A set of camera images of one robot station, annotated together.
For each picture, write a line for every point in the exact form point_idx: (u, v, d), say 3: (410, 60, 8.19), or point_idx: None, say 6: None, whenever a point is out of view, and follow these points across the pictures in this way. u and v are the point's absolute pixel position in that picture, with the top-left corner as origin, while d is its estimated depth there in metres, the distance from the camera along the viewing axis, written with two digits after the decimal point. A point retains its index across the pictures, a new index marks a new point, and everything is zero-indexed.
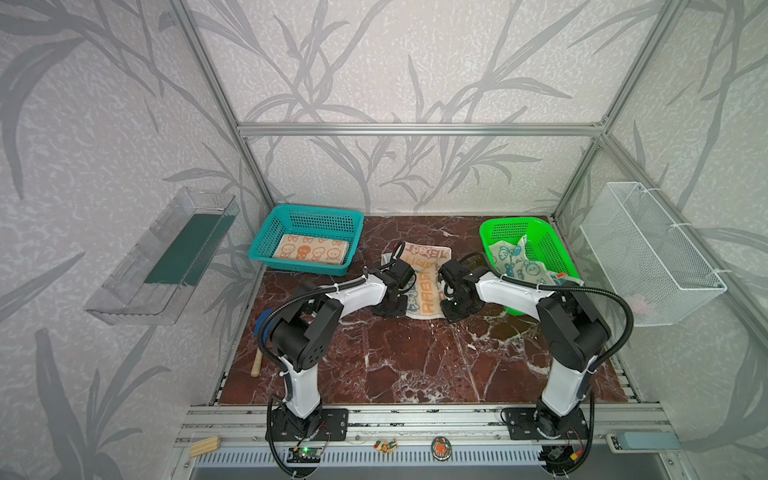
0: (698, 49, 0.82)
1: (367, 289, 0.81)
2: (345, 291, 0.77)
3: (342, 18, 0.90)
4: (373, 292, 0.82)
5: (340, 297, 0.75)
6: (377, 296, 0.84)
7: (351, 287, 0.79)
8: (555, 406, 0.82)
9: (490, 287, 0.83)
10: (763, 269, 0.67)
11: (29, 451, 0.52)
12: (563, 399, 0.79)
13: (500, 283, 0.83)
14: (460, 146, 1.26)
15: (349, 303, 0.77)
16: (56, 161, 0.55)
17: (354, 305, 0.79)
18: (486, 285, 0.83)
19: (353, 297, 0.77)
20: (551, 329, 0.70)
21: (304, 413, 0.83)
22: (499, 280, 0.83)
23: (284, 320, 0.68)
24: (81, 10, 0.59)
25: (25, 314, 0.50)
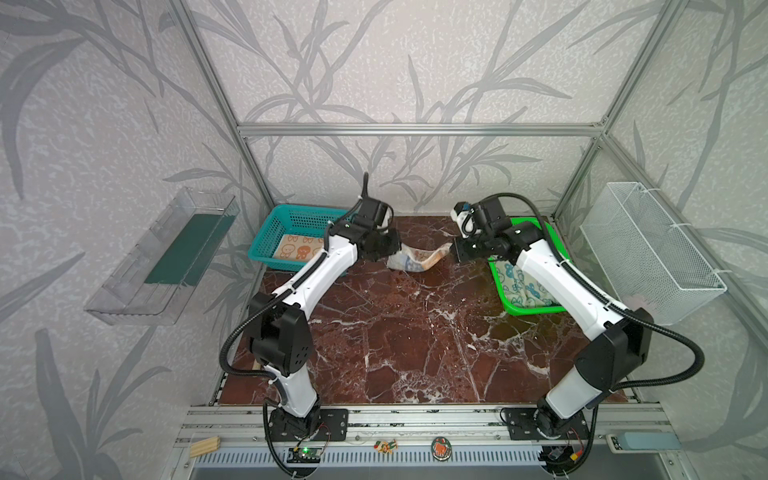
0: (698, 49, 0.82)
1: (329, 264, 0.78)
2: (299, 285, 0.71)
3: (342, 18, 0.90)
4: (340, 262, 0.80)
5: (305, 292, 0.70)
6: (345, 263, 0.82)
7: (309, 276, 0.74)
8: (559, 409, 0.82)
9: (543, 266, 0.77)
10: (762, 269, 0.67)
11: (29, 451, 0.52)
12: (569, 404, 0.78)
13: (558, 269, 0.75)
14: (460, 146, 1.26)
15: (317, 290, 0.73)
16: (56, 161, 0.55)
17: (323, 288, 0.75)
18: (539, 260, 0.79)
19: (316, 282, 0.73)
20: (593, 351, 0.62)
21: (303, 412, 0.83)
22: (558, 266, 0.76)
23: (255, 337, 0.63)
24: (81, 10, 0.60)
25: (24, 314, 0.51)
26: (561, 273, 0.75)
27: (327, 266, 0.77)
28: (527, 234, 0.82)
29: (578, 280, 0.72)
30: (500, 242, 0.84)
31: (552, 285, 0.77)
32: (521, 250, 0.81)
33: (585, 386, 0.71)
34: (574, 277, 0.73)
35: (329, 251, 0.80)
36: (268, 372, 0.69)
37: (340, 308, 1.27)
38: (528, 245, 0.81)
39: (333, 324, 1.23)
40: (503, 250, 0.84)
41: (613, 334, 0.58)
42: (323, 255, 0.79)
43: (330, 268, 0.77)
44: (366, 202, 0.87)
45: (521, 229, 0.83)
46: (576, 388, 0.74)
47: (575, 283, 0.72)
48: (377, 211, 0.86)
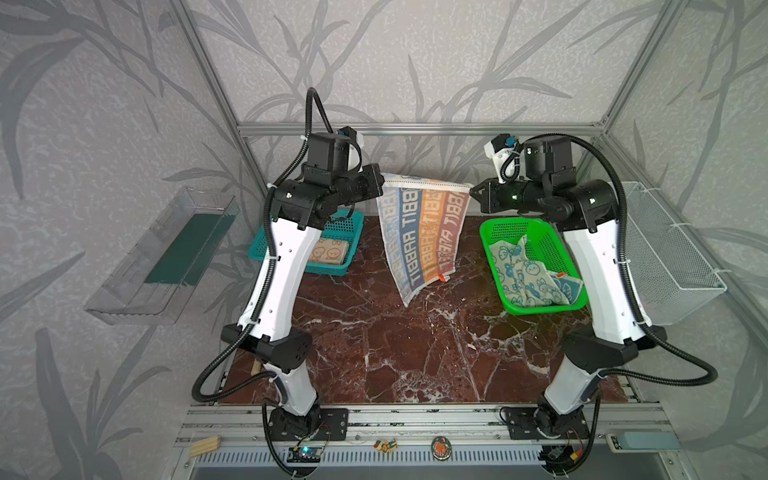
0: (698, 49, 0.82)
1: (285, 269, 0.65)
2: (261, 313, 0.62)
3: (342, 18, 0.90)
4: (299, 257, 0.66)
5: (272, 317, 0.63)
6: (306, 246, 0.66)
7: (268, 296, 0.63)
8: (556, 404, 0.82)
9: (597, 258, 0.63)
10: (763, 269, 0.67)
11: (30, 451, 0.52)
12: (566, 399, 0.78)
13: (611, 268, 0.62)
14: (460, 146, 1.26)
15: (284, 305, 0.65)
16: (56, 161, 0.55)
17: (289, 297, 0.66)
18: (596, 250, 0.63)
19: (279, 299, 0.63)
20: (592, 350, 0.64)
21: (304, 410, 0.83)
22: (615, 264, 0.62)
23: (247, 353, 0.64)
24: (81, 10, 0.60)
25: (24, 314, 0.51)
26: (611, 273, 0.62)
27: (285, 275, 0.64)
28: (600, 202, 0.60)
29: (626, 288, 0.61)
30: (559, 203, 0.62)
31: (594, 279, 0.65)
32: (585, 228, 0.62)
33: (579, 375, 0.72)
34: (623, 284, 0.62)
35: (278, 252, 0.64)
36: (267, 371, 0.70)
37: (340, 308, 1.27)
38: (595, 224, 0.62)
39: (333, 323, 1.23)
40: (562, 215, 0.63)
41: (628, 352, 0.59)
42: (275, 260, 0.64)
43: (288, 273, 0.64)
44: (315, 143, 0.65)
45: (593, 191, 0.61)
46: (570, 377, 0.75)
47: (619, 287, 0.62)
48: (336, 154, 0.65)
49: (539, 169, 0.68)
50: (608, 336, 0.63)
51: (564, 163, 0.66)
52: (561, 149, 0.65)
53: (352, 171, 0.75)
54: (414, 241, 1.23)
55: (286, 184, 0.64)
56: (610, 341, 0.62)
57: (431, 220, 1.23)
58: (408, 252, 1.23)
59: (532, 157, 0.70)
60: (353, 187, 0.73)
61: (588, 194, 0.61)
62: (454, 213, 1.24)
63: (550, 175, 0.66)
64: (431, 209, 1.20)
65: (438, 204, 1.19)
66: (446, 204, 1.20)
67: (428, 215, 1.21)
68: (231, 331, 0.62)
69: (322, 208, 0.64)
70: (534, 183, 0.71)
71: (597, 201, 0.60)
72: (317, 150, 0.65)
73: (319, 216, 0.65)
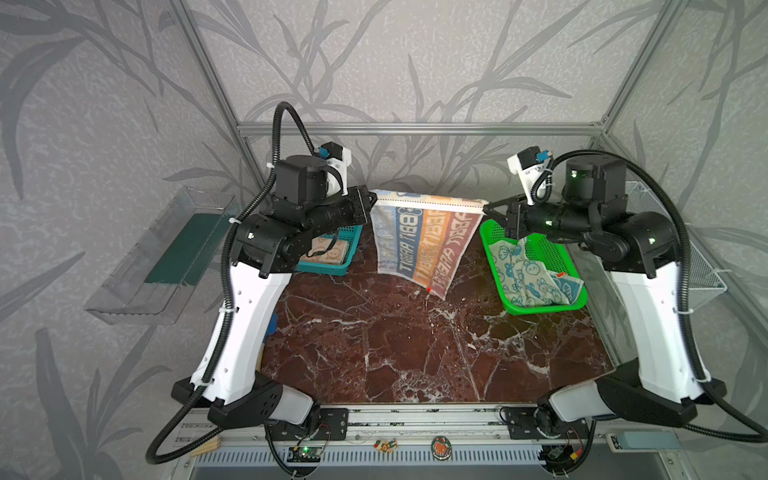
0: (698, 48, 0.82)
1: (243, 323, 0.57)
2: (215, 373, 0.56)
3: (342, 18, 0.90)
4: (260, 309, 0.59)
5: (227, 377, 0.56)
6: (269, 295, 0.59)
7: (223, 354, 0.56)
8: (561, 411, 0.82)
9: (655, 306, 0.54)
10: (762, 269, 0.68)
11: (30, 451, 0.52)
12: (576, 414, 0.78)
13: (672, 317, 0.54)
14: (460, 145, 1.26)
15: (241, 363, 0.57)
16: (56, 161, 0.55)
17: (249, 354, 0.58)
18: (655, 295, 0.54)
19: (235, 358, 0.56)
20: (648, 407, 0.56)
21: (299, 420, 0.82)
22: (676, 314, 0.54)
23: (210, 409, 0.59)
24: (81, 9, 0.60)
25: (25, 314, 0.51)
26: (669, 322, 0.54)
27: (244, 328, 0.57)
28: (659, 241, 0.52)
29: (686, 341, 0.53)
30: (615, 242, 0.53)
31: (646, 326, 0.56)
32: (642, 271, 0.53)
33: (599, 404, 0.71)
34: (682, 336, 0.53)
35: (235, 304, 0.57)
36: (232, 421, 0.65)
37: (340, 308, 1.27)
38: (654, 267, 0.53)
39: (333, 323, 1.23)
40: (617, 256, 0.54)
41: (690, 415, 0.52)
42: (231, 313, 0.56)
43: (246, 327, 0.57)
44: (284, 172, 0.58)
45: (652, 227, 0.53)
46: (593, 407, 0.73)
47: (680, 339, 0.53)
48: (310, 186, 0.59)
49: (584, 196, 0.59)
50: (661, 392, 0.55)
51: (617, 191, 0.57)
52: (617, 175, 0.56)
53: (332, 196, 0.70)
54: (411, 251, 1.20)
55: (251, 219, 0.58)
56: (666, 401, 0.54)
57: (434, 243, 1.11)
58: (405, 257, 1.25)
59: (574, 182, 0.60)
60: (333, 215, 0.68)
61: (648, 232, 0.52)
62: (459, 235, 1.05)
63: (600, 204, 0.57)
64: (433, 231, 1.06)
65: (441, 226, 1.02)
66: (449, 229, 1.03)
67: (429, 237, 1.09)
68: (181, 389, 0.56)
69: (289, 250, 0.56)
70: (574, 210, 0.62)
71: (659, 240, 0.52)
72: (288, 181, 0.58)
73: (286, 258, 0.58)
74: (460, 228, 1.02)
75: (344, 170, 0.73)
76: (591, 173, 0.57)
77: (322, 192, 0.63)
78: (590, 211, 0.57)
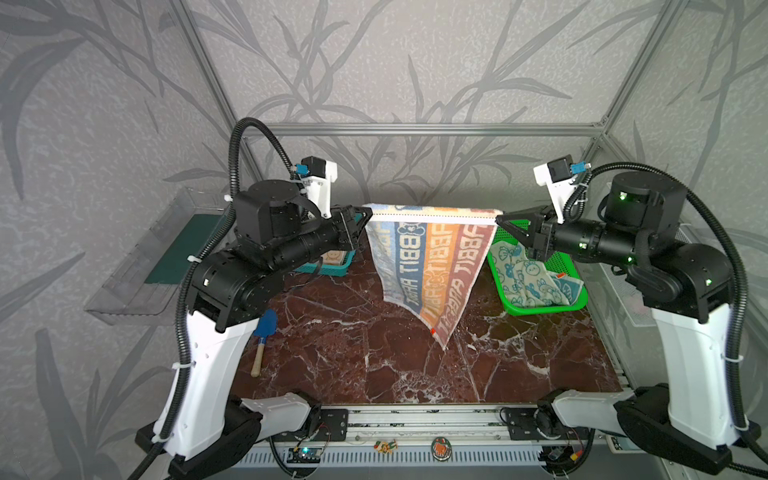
0: (698, 49, 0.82)
1: (200, 379, 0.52)
2: (176, 428, 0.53)
3: (342, 18, 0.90)
4: (218, 362, 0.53)
5: (186, 433, 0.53)
6: (227, 347, 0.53)
7: (183, 411, 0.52)
8: (562, 414, 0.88)
9: (704, 352, 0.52)
10: (763, 269, 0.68)
11: (29, 452, 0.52)
12: (577, 417, 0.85)
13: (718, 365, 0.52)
14: (460, 146, 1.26)
15: (203, 416, 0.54)
16: (56, 161, 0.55)
17: (211, 408, 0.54)
18: (706, 344, 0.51)
19: (195, 414, 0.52)
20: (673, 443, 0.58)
21: (299, 424, 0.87)
22: (720, 360, 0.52)
23: None
24: (81, 10, 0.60)
25: (25, 314, 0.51)
26: (715, 371, 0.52)
27: (202, 385, 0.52)
28: (715, 282, 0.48)
29: (728, 390, 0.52)
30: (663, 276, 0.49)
31: (687, 371, 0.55)
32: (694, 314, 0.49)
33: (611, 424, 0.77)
34: (727, 385, 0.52)
35: (190, 360, 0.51)
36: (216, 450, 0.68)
37: (340, 308, 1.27)
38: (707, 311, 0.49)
39: (333, 324, 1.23)
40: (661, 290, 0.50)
41: (723, 460, 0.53)
42: (187, 368, 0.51)
43: (202, 384, 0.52)
44: (244, 209, 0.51)
45: (710, 266, 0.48)
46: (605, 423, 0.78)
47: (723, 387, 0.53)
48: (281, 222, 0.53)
49: (632, 221, 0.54)
50: (694, 434, 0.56)
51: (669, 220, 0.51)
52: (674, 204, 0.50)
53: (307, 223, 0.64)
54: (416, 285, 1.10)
55: (209, 260, 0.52)
56: (702, 446, 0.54)
57: (443, 274, 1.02)
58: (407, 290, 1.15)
59: (622, 204, 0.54)
60: (306, 246, 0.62)
61: (706, 272, 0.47)
62: (467, 258, 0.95)
63: (651, 234, 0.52)
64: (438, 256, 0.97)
65: (448, 245, 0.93)
66: (458, 248, 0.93)
67: (435, 263, 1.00)
68: (144, 438, 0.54)
69: (250, 297, 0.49)
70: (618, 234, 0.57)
71: (715, 281, 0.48)
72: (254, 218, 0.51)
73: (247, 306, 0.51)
74: (469, 242, 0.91)
75: (326, 189, 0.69)
76: (643, 198, 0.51)
77: (296, 224, 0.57)
78: (639, 240, 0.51)
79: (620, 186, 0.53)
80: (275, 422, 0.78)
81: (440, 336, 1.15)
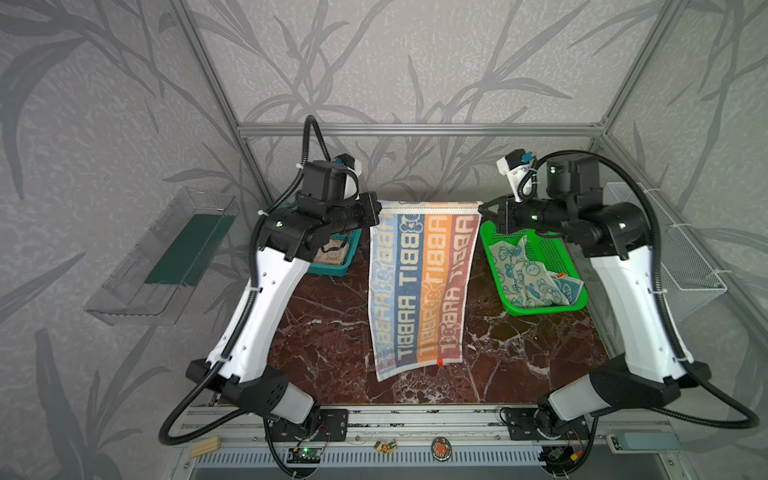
0: (698, 49, 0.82)
1: (265, 303, 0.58)
2: (234, 349, 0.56)
3: (342, 19, 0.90)
4: (281, 290, 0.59)
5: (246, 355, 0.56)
6: (292, 277, 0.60)
7: (243, 331, 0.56)
8: (560, 411, 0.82)
9: (631, 287, 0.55)
10: (763, 269, 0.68)
11: (29, 452, 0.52)
12: (574, 410, 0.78)
13: (647, 299, 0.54)
14: (460, 146, 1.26)
15: (260, 342, 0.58)
16: (57, 161, 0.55)
17: (267, 333, 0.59)
18: (631, 277, 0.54)
19: (254, 336, 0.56)
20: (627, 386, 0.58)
21: (300, 420, 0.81)
22: (650, 295, 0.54)
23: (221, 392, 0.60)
24: (81, 10, 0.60)
25: (25, 314, 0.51)
26: (647, 304, 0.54)
27: (266, 308, 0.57)
28: (632, 226, 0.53)
29: (661, 322, 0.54)
30: (585, 226, 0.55)
31: (625, 310, 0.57)
32: (616, 254, 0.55)
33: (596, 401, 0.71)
34: (660, 316, 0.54)
35: (259, 284, 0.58)
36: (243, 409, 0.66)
37: (339, 308, 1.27)
38: (627, 250, 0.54)
39: (333, 324, 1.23)
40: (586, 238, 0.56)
41: (669, 392, 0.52)
42: (254, 292, 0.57)
43: (269, 308, 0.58)
44: (310, 171, 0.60)
45: (623, 214, 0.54)
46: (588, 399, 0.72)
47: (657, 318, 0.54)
48: (328, 184, 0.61)
49: (562, 189, 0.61)
50: (645, 373, 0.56)
51: (589, 183, 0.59)
52: (587, 168, 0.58)
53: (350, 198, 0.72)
54: (412, 310, 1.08)
55: (277, 213, 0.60)
56: (647, 380, 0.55)
57: (438, 287, 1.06)
58: (400, 326, 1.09)
59: (554, 177, 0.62)
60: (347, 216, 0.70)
61: (618, 218, 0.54)
62: (459, 261, 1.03)
63: (576, 196, 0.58)
64: (435, 264, 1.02)
65: (444, 247, 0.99)
66: (452, 250, 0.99)
67: (432, 273, 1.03)
68: (198, 367, 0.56)
69: (313, 239, 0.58)
70: (556, 204, 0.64)
71: (630, 226, 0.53)
72: (310, 178, 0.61)
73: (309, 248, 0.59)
74: (460, 239, 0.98)
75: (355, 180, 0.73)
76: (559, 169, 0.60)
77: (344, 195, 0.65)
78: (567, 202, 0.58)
79: (549, 162, 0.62)
80: (286, 405, 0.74)
81: (452, 359, 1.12)
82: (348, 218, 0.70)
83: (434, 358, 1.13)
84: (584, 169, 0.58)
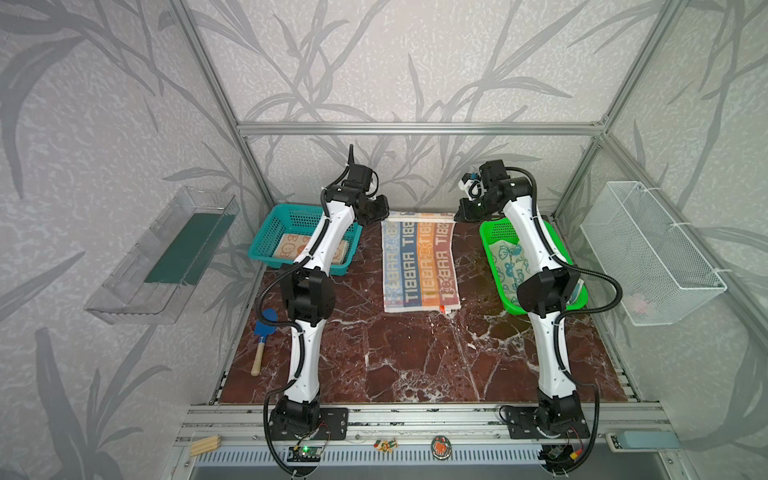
0: (698, 48, 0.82)
1: (334, 227, 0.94)
2: (315, 252, 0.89)
3: (342, 17, 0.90)
4: (341, 226, 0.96)
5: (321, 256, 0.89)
6: (346, 218, 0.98)
7: (321, 241, 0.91)
8: (550, 387, 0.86)
9: (519, 216, 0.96)
10: (763, 268, 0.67)
11: (30, 451, 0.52)
12: (549, 372, 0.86)
13: (528, 221, 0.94)
14: (460, 145, 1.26)
15: (329, 251, 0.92)
16: (56, 161, 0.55)
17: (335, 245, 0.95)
18: (518, 212, 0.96)
19: (328, 244, 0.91)
20: (528, 283, 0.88)
21: (309, 396, 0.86)
22: (530, 219, 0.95)
23: (289, 297, 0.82)
24: (81, 9, 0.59)
25: (25, 314, 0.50)
26: (530, 226, 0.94)
27: (332, 230, 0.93)
28: (519, 187, 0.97)
29: (540, 236, 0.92)
30: (495, 192, 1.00)
31: (522, 234, 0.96)
32: (509, 201, 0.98)
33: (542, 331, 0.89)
34: (538, 233, 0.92)
35: (330, 218, 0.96)
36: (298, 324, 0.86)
37: (340, 307, 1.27)
38: (515, 198, 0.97)
39: (333, 323, 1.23)
40: (495, 198, 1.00)
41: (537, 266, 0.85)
42: (325, 223, 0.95)
43: (336, 229, 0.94)
44: (354, 168, 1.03)
45: (516, 181, 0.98)
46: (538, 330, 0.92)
47: (536, 234, 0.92)
48: (365, 176, 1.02)
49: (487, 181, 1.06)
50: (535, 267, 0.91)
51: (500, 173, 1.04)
52: (498, 166, 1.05)
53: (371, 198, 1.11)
54: (413, 260, 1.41)
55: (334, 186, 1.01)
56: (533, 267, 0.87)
57: (430, 246, 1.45)
58: (405, 274, 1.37)
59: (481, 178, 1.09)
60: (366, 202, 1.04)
61: (511, 183, 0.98)
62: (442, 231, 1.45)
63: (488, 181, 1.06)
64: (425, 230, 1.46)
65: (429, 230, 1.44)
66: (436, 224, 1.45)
67: (423, 237, 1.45)
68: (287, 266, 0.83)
69: (359, 201, 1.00)
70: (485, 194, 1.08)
71: (517, 188, 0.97)
72: (355, 172, 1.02)
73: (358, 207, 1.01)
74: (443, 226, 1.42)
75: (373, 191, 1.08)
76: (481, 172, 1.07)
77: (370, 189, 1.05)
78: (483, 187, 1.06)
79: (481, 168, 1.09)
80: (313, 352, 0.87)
81: (452, 305, 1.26)
82: (370, 207, 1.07)
83: (436, 303, 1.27)
84: (497, 166, 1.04)
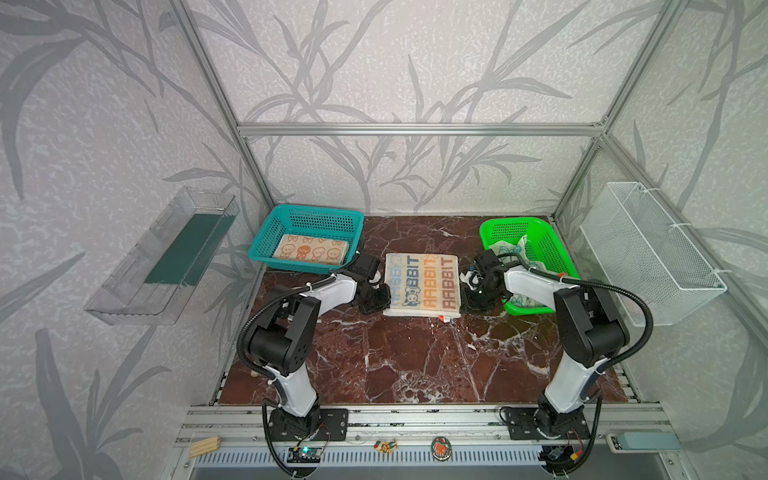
0: (698, 49, 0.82)
1: (338, 287, 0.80)
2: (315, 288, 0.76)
3: (342, 18, 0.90)
4: (345, 289, 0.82)
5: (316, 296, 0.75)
6: (350, 292, 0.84)
7: (322, 285, 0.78)
8: (556, 402, 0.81)
9: (516, 276, 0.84)
10: (763, 269, 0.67)
11: (30, 451, 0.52)
12: (565, 396, 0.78)
13: (526, 273, 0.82)
14: (460, 146, 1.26)
15: (325, 300, 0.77)
16: (56, 161, 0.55)
17: (328, 303, 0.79)
18: (512, 274, 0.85)
19: (327, 292, 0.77)
20: (566, 319, 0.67)
21: (303, 412, 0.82)
22: (526, 271, 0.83)
23: (261, 329, 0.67)
24: (81, 10, 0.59)
25: (25, 314, 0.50)
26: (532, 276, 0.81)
27: (333, 286, 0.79)
28: (509, 263, 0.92)
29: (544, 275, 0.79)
30: (493, 277, 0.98)
31: (532, 288, 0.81)
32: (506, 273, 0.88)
33: (576, 369, 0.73)
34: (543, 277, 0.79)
35: (338, 277, 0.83)
36: (267, 371, 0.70)
37: (340, 308, 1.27)
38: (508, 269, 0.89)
39: (333, 324, 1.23)
40: (494, 283, 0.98)
41: (567, 294, 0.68)
42: (333, 278, 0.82)
43: (339, 289, 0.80)
44: (361, 257, 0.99)
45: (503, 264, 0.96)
46: (569, 374, 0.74)
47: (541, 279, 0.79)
48: (372, 264, 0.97)
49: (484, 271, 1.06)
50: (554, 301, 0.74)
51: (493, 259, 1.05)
52: (490, 254, 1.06)
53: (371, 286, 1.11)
54: (416, 274, 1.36)
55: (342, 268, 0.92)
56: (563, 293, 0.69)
57: (433, 255, 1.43)
58: (407, 277, 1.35)
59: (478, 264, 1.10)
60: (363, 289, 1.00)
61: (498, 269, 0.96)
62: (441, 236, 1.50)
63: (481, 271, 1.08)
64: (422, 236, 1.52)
65: (435, 260, 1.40)
66: (443, 261, 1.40)
67: (429, 258, 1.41)
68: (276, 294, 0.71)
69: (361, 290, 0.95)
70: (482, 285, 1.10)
71: (507, 264, 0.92)
72: (363, 259, 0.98)
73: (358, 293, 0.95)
74: (447, 271, 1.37)
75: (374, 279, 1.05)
76: (475, 261, 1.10)
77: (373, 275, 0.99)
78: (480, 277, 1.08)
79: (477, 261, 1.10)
80: (295, 388, 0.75)
81: (449, 313, 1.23)
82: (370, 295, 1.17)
83: (435, 311, 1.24)
84: (487, 253, 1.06)
